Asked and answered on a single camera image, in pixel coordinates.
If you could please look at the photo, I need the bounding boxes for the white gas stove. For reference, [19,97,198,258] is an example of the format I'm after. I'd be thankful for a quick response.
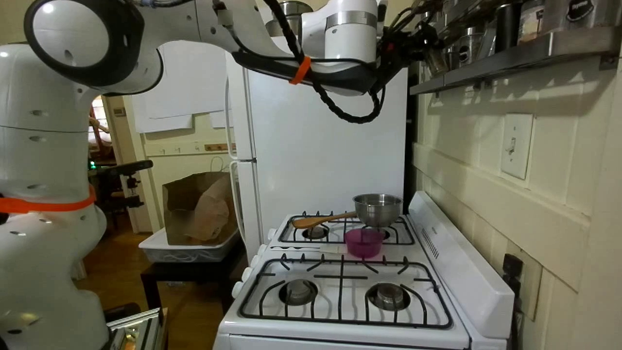
[212,188,517,350]

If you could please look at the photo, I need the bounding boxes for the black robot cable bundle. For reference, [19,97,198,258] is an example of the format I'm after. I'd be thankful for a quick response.
[212,0,455,124]

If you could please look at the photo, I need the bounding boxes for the white plastic bin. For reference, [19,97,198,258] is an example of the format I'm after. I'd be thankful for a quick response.
[136,225,243,264]

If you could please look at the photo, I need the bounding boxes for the brown cardboard box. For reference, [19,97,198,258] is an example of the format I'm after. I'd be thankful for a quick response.
[161,168,239,246]

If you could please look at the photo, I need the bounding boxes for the white light switch plate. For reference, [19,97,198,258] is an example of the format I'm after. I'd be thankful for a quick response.
[498,112,535,182]

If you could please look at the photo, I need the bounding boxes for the dark low table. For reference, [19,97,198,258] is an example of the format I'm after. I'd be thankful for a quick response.
[138,248,249,312]

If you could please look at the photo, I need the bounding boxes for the white paper wall sheet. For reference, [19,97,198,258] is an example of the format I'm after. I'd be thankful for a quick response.
[132,40,229,133]

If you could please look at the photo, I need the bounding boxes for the black camera on stand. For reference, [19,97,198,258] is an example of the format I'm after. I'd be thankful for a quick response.
[95,157,156,219]

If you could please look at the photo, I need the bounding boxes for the black wall plug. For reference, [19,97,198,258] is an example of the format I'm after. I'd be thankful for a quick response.
[501,252,527,289]

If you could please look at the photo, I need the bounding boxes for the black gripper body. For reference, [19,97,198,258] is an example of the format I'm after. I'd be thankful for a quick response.
[387,7,455,69]

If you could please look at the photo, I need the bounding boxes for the wooden spoon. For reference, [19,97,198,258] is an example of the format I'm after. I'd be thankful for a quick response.
[290,209,360,231]

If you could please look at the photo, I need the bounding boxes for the glass spice jar steel cap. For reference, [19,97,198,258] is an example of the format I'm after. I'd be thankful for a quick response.
[457,25,486,67]

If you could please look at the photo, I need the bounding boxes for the silver metal pot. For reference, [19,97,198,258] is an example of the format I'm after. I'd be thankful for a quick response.
[352,192,404,229]

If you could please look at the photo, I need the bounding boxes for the white refrigerator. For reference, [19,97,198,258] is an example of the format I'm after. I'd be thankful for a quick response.
[222,36,412,264]

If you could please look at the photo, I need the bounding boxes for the black power cord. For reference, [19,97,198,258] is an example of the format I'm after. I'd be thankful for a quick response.
[509,283,531,350]

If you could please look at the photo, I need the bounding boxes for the pink cup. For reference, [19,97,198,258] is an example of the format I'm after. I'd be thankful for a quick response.
[344,225,387,260]

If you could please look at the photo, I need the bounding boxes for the black stove grate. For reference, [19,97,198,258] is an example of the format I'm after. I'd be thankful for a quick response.
[237,252,455,330]
[278,211,418,246]

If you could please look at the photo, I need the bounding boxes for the steel wall spice rack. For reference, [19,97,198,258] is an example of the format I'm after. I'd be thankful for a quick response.
[406,0,622,97]

